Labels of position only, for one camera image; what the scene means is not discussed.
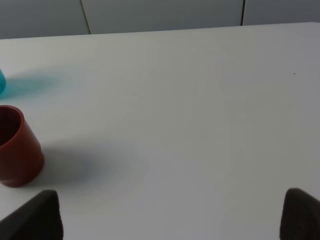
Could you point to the red plastic cup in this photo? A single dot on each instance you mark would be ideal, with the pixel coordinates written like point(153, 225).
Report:
point(21, 156)

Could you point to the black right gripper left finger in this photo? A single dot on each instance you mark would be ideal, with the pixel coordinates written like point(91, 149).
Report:
point(37, 219)

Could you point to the teal translucent plastic cup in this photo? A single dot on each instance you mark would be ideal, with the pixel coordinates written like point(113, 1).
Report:
point(2, 81)

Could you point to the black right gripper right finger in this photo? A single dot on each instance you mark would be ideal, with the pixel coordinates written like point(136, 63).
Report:
point(300, 219)

